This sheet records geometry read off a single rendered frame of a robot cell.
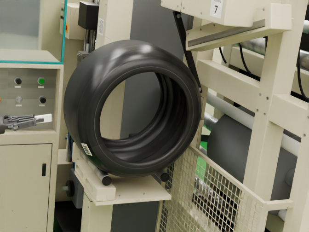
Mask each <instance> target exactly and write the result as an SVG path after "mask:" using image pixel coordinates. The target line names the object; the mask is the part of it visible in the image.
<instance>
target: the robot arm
mask: <svg viewBox="0 0 309 232"><path fill-rule="evenodd" d="M44 122H52V115H51V114H46V115H40V116H34V114H33V116H32V115H26V116H9V118H7V119H3V117H2V116H0V134H4V133H5V129H10V130H11V129H13V130H14V131H17V130H19V129H23V128H28V127H32V126H36V124H37V123H44Z"/></svg>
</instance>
